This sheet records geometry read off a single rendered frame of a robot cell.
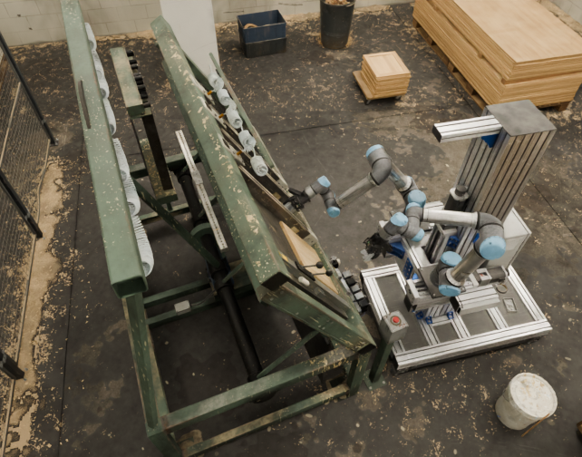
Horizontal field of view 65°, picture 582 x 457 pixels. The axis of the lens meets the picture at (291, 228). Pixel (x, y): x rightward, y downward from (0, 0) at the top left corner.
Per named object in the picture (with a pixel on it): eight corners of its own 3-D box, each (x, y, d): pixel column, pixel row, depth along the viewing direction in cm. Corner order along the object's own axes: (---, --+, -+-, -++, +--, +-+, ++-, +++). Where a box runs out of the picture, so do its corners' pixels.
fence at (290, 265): (344, 311, 285) (350, 308, 284) (268, 257, 210) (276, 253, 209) (341, 305, 288) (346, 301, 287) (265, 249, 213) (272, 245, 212)
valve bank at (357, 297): (372, 322, 315) (377, 305, 296) (354, 329, 311) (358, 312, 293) (340, 267, 344) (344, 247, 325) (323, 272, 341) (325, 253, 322)
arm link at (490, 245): (453, 280, 271) (509, 227, 228) (453, 301, 261) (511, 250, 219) (434, 274, 270) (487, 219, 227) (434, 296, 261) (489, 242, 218)
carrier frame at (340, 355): (358, 393, 340) (373, 345, 276) (175, 470, 307) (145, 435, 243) (259, 195, 469) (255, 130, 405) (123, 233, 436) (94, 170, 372)
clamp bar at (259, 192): (311, 248, 315) (339, 228, 311) (207, 158, 222) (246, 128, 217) (305, 238, 321) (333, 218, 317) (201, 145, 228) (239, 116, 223)
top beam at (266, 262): (272, 292, 183) (292, 278, 181) (259, 285, 175) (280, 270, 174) (159, 34, 313) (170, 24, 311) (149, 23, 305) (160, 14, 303)
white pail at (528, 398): (543, 431, 324) (576, 409, 288) (506, 441, 320) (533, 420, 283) (519, 387, 344) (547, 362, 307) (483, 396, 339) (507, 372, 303)
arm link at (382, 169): (401, 177, 269) (334, 221, 288) (393, 164, 276) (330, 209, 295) (392, 168, 261) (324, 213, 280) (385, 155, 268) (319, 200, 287)
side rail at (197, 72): (243, 137, 396) (253, 130, 394) (155, 45, 309) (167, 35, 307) (240, 131, 400) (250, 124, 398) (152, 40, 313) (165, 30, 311)
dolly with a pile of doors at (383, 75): (405, 102, 571) (412, 72, 540) (365, 108, 563) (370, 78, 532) (387, 75, 609) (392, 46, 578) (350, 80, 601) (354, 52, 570)
